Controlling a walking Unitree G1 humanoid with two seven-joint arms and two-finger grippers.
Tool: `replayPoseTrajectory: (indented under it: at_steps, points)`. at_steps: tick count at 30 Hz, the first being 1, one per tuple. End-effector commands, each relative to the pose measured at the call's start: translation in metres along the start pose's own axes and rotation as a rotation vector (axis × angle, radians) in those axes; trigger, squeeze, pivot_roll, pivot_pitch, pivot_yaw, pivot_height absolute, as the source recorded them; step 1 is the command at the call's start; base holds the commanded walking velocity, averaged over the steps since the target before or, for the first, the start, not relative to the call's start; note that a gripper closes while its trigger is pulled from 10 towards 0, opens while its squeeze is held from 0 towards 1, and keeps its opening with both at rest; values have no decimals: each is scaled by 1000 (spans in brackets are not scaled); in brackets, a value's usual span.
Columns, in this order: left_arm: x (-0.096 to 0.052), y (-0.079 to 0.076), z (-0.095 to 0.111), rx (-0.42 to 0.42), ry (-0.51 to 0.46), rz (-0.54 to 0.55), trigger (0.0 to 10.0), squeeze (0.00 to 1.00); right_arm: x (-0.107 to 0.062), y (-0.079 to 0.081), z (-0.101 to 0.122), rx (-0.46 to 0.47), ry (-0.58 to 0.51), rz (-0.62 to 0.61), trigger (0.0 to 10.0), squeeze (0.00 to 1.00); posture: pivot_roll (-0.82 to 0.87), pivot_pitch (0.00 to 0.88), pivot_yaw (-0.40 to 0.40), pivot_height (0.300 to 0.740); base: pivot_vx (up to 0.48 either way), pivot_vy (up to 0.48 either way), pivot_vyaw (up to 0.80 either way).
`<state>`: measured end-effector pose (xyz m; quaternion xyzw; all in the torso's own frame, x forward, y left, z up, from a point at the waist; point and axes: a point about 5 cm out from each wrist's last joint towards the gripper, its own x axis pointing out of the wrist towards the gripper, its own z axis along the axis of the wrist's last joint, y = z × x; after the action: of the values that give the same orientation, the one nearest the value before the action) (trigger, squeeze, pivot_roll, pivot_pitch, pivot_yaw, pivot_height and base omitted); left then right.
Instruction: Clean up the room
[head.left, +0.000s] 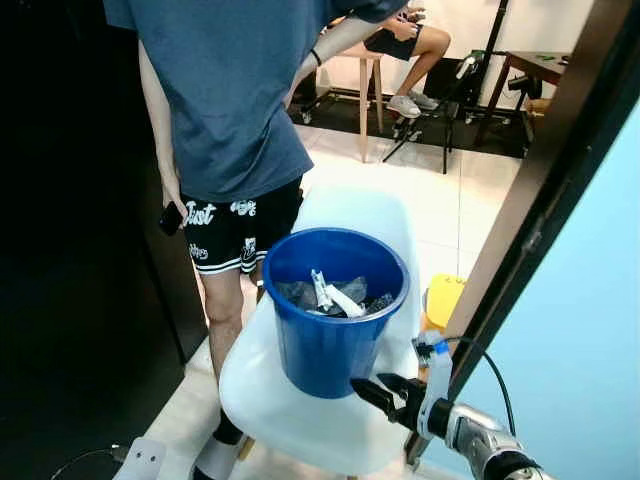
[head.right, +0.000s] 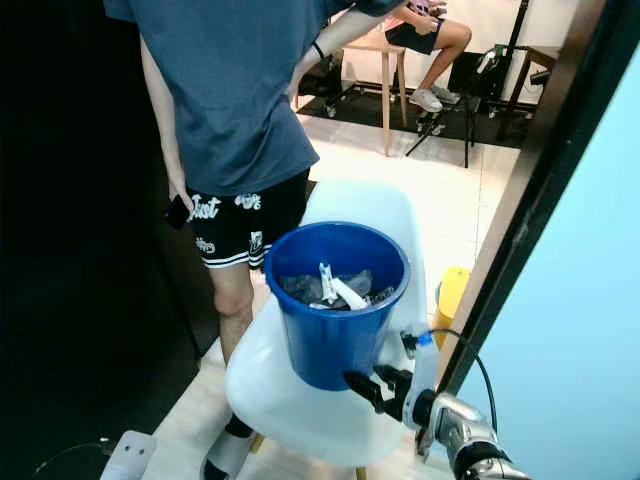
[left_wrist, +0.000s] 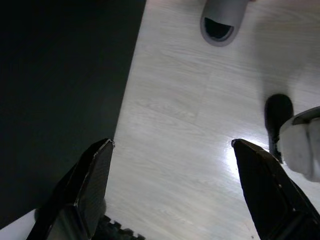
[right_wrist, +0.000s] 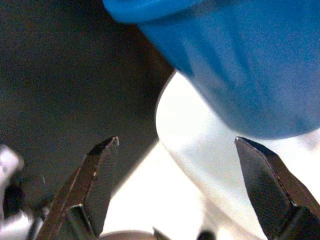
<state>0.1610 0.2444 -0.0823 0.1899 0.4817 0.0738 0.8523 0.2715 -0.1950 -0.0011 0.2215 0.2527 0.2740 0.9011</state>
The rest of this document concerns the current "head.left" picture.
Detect brown wooden table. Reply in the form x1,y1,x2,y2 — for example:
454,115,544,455
475,50,571,151

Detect black floor mat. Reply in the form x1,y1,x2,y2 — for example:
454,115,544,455
295,85,531,161

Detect white plastic chair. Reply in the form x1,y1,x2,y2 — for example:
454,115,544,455
218,183,446,477

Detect black smartphone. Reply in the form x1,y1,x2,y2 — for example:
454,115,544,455
158,202,186,238

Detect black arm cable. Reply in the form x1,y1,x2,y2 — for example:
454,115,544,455
50,446,127,480
440,335,516,439

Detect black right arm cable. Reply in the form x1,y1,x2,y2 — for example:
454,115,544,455
440,335,516,439

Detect standing person's right hand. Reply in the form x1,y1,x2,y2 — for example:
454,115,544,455
160,178,189,223

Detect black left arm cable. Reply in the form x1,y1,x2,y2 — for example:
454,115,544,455
50,446,127,480

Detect yellow plastic container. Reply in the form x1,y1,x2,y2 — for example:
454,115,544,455
420,273,467,336

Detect blue plastic bucket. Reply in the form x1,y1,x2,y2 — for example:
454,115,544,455
262,228,411,401

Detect person in blue t-shirt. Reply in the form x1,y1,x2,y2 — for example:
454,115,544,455
103,0,413,480

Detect seated person in shorts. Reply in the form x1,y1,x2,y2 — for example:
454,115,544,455
335,0,453,119

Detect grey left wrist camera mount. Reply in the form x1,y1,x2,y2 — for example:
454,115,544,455
113,437,166,480

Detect black tripod stand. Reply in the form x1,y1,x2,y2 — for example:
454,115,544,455
385,0,511,176

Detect dark brown door frame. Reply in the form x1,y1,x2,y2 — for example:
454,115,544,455
405,0,640,471

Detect light wooden stool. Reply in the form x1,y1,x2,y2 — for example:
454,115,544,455
325,42,386,163

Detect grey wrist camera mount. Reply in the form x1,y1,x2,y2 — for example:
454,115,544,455
417,338,453,439
113,437,166,480

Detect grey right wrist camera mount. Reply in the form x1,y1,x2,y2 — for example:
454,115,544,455
417,338,453,439

